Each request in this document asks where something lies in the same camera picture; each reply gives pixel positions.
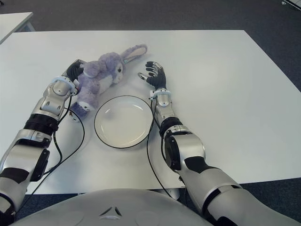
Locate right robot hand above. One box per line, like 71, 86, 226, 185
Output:
137, 61, 167, 90

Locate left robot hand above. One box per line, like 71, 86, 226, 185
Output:
65, 59, 85, 80

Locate purple plush bunny doll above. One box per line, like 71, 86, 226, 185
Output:
68, 44, 148, 123

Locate white plate with black rim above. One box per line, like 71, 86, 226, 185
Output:
94, 95, 155, 149

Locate white side table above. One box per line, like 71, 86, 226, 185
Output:
0, 12, 36, 44

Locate grey robot torso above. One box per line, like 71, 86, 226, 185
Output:
9, 188, 217, 226

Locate white object on floor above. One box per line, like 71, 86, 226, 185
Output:
281, 0, 301, 7

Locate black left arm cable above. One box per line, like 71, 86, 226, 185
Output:
14, 98, 85, 212

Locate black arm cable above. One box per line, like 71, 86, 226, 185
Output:
14, 98, 85, 212
147, 97, 174, 198

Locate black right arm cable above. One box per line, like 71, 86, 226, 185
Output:
147, 97, 174, 198

